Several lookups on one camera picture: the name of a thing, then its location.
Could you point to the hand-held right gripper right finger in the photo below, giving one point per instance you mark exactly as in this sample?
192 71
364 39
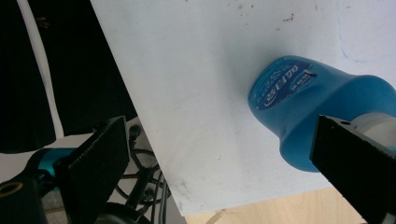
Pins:
355 165

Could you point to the blue bottle with white cap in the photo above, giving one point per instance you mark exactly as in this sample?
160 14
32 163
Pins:
299 109

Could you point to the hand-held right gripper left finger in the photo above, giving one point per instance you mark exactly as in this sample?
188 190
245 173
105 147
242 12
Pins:
96 165

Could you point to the black curtain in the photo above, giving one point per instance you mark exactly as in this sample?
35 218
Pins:
90 62

